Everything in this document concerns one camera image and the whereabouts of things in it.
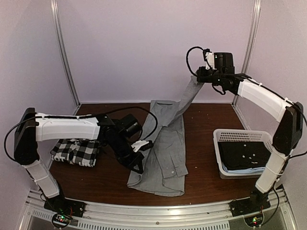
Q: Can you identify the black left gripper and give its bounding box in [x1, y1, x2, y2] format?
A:
[107, 135, 144, 175]

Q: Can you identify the grey long sleeve shirt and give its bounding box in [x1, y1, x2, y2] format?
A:
[127, 76, 203, 197]

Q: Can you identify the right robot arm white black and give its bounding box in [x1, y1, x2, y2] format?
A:
[196, 49, 304, 212]

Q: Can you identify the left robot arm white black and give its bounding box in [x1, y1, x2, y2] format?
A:
[10, 108, 144, 213]

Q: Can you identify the white plastic laundry basket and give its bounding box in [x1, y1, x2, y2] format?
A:
[213, 129, 272, 179]

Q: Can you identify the black white plaid folded shirt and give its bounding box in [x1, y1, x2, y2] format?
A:
[50, 139, 100, 168]

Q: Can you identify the black shirt in basket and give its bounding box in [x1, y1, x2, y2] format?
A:
[218, 141, 271, 171]

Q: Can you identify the light blue shirt in basket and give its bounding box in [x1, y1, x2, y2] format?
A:
[222, 164, 265, 174]

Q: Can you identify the left circuit board with LEDs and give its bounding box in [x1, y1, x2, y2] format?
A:
[51, 213, 72, 228]

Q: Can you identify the circuit board with leds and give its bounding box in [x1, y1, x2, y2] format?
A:
[244, 214, 264, 228]
[51, 213, 72, 228]

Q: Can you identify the right circuit board with LEDs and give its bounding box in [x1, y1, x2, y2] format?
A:
[244, 214, 264, 228]

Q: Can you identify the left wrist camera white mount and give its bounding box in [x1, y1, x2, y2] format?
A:
[131, 140, 153, 152]

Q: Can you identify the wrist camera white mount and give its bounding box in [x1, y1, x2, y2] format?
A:
[203, 49, 215, 69]
[131, 140, 153, 152]

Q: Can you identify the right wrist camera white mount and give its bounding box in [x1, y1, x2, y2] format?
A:
[203, 49, 215, 69]

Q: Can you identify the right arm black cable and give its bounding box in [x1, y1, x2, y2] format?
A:
[186, 46, 209, 77]

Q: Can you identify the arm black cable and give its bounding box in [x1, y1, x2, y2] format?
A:
[4, 106, 159, 166]
[186, 46, 209, 77]

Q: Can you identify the front aluminium rail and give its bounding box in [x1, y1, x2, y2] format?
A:
[24, 184, 298, 230]

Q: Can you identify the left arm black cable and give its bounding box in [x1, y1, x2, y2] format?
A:
[4, 106, 159, 166]

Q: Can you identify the right aluminium frame post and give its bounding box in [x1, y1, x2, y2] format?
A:
[232, 0, 262, 107]

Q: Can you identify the aluminium frame post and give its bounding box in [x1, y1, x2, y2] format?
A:
[50, 0, 81, 107]
[232, 0, 262, 107]

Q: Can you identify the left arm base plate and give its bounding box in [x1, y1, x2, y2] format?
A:
[44, 196, 85, 218]

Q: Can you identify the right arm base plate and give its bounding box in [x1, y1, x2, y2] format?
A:
[229, 194, 271, 217]

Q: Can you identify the left aluminium frame post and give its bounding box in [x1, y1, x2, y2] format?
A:
[50, 0, 81, 107]

